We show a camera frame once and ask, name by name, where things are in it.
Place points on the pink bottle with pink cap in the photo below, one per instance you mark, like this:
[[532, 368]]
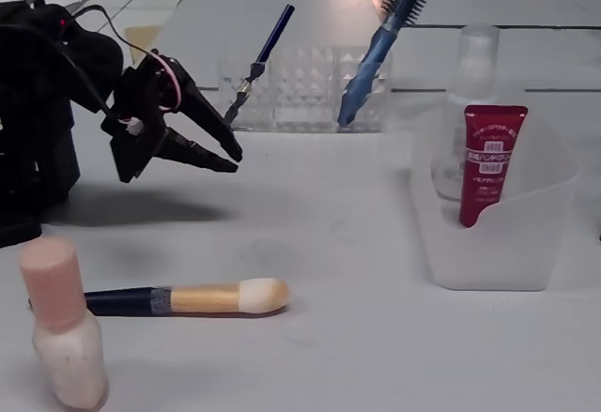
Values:
[[66, 360]]

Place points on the red hand cream tube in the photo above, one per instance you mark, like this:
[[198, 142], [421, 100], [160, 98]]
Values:
[[488, 172]]

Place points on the clear faceted acrylic organizer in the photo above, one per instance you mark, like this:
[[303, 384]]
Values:
[[300, 102]]

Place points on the brown cardboard piece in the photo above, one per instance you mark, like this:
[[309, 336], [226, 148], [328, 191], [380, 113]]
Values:
[[141, 41]]

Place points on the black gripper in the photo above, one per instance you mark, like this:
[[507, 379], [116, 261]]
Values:
[[157, 116]]

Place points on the blue round hairbrush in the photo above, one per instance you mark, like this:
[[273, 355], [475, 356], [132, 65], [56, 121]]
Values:
[[380, 46]]

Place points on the clear bottle with clear cap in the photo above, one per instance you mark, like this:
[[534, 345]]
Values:
[[476, 55]]

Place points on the dark thin cosmetic pencil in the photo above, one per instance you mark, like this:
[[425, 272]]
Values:
[[277, 32]]

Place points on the makeup brush with gold ferrule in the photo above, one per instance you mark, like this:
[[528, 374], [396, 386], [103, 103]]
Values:
[[202, 297]]

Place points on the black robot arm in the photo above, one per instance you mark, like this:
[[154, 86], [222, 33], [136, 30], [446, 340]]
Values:
[[42, 116]]

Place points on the frosted white plastic bin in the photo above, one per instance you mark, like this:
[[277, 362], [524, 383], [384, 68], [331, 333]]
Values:
[[493, 262]]

